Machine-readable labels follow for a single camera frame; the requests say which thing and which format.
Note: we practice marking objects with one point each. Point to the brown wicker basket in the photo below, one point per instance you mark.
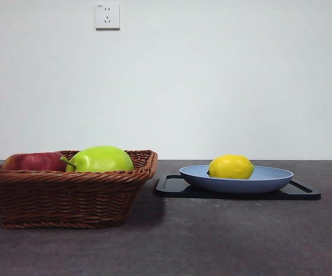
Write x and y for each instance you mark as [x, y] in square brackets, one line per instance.
[68, 198]

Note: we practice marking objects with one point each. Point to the yellow lemon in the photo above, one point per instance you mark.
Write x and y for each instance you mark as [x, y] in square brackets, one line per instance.
[230, 166]

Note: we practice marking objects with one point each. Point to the white wall socket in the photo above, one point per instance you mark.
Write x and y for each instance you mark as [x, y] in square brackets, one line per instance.
[107, 16]

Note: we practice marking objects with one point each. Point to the green apple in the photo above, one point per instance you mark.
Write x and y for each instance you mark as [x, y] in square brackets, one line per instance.
[102, 159]

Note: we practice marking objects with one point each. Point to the red apple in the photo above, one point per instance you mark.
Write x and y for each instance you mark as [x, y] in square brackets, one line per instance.
[34, 161]

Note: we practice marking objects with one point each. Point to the black flat tray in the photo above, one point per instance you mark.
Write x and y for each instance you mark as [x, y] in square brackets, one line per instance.
[169, 192]

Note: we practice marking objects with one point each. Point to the blue round plate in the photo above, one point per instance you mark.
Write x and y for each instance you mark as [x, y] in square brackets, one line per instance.
[240, 185]

